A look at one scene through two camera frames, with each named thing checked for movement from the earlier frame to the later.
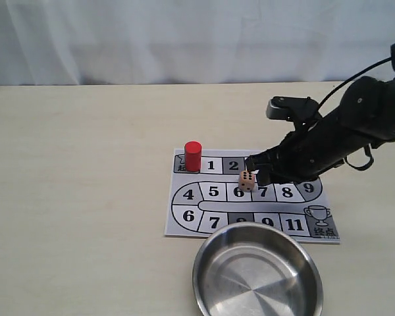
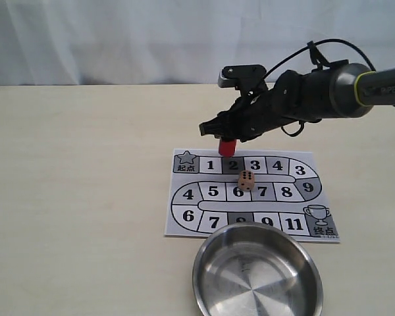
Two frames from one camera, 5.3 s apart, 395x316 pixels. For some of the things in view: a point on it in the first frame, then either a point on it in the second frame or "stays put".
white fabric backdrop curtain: (125, 42) stays put
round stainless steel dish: (257, 269) stays put
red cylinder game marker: (193, 156) to (227, 149)
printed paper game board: (199, 203) stays put
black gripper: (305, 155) to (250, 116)
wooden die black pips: (246, 180) stays put
